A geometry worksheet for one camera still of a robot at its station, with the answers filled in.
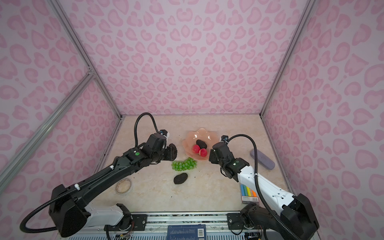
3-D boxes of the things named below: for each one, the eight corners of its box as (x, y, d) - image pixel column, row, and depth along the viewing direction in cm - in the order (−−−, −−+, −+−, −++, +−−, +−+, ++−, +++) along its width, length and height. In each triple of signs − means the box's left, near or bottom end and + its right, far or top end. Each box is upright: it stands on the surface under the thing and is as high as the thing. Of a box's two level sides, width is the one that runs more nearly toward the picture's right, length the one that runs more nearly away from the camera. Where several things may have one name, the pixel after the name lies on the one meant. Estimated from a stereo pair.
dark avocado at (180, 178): (175, 186, 86) (175, 184, 84) (172, 180, 89) (172, 178, 86) (188, 179, 89) (188, 177, 86) (185, 173, 91) (185, 171, 89)
